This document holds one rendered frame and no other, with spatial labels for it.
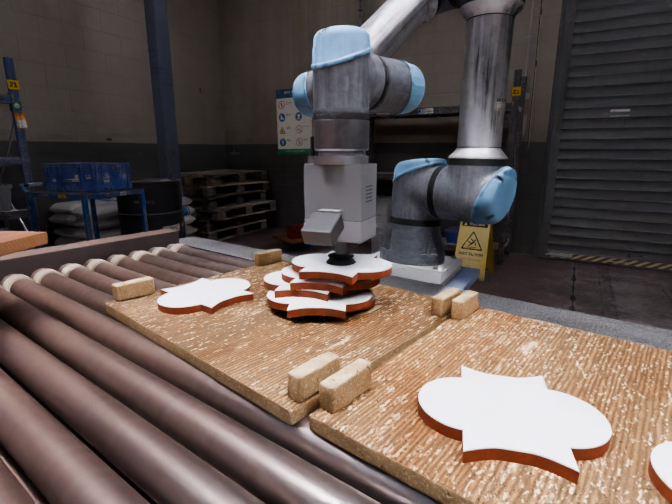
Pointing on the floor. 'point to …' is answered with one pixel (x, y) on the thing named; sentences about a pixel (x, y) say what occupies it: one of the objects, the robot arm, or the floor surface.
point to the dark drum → (128, 211)
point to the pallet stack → (208, 222)
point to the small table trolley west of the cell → (82, 205)
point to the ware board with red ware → (294, 237)
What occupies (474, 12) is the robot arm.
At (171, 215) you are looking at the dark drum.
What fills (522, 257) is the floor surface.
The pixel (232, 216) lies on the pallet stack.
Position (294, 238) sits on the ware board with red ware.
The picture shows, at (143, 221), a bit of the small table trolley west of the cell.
